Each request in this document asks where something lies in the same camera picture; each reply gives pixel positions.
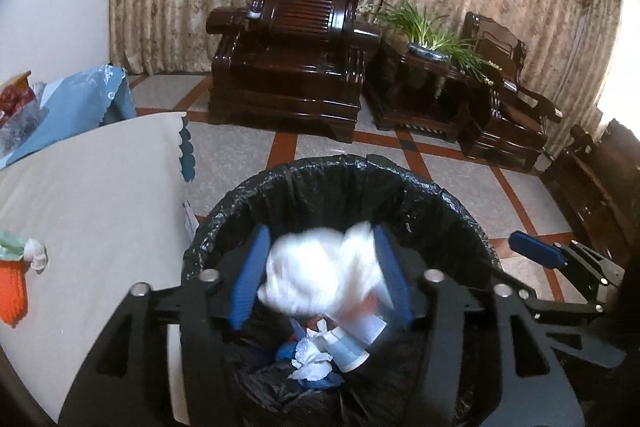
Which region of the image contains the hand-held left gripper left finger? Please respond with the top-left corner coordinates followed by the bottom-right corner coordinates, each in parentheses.
top-left (59, 223), bottom-right (272, 427)

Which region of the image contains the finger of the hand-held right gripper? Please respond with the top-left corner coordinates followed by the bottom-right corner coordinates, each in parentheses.
top-left (525, 297), bottom-right (628, 370)
top-left (509, 231), bottom-right (626, 305)

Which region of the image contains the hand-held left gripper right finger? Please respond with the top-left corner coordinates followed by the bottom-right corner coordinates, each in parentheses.
top-left (372, 223), bottom-right (586, 427)

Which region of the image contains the white foam net wad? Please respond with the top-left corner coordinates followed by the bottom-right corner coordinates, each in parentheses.
top-left (257, 222), bottom-right (396, 325)

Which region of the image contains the blue plastic bag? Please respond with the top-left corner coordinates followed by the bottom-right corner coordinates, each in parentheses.
top-left (275, 319), bottom-right (346, 390)

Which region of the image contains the white paper cup blue band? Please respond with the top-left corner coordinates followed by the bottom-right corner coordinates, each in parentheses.
top-left (320, 324), bottom-right (371, 373)

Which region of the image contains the black lined waste bin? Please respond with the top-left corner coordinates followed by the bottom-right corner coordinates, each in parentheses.
top-left (180, 153), bottom-right (503, 427)

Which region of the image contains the dark wooden bench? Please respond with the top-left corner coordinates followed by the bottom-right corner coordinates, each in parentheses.
top-left (540, 118), bottom-right (640, 258)

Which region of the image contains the dark wooden armchair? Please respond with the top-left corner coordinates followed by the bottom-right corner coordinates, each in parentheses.
top-left (206, 0), bottom-right (382, 142)
top-left (459, 11), bottom-right (563, 172)

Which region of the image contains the dark wooden side table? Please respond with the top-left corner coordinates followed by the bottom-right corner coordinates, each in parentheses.
top-left (367, 32), bottom-right (493, 145)

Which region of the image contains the small white crumpled wad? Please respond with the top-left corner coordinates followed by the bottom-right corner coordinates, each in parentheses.
top-left (24, 238), bottom-right (50, 272)

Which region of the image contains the large orange foam net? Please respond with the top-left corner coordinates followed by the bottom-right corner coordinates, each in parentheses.
top-left (0, 259), bottom-right (27, 327)

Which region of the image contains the pale green foam net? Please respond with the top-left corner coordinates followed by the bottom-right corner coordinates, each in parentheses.
top-left (0, 229), bottom-right (26, 263)

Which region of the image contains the green potted plant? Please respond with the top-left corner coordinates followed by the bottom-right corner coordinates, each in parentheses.
top-left (357, 0), bottom-right (501, 88)

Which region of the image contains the blue table cover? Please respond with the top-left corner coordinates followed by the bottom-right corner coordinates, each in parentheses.
top-left (0, 64), bottom-right (197, 184)

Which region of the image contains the bag of red fruit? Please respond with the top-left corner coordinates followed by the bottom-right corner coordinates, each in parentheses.
top-left (0, 99), bottom-right (48, 158)

